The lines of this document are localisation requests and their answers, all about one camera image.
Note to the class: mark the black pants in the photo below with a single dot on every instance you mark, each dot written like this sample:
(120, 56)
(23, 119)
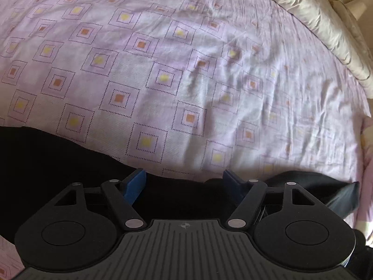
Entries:
(36, 166)

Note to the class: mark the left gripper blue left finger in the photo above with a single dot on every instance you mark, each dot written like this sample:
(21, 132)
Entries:
(133, 185)

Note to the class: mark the pink patterned bed sheet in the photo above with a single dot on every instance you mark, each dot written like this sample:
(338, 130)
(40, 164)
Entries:
(187, 88)

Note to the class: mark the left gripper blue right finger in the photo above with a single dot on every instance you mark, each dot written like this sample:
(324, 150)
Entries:
(235, 187)

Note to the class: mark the cream quilted duvet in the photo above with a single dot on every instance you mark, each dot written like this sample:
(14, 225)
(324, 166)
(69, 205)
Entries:
(336, 27)

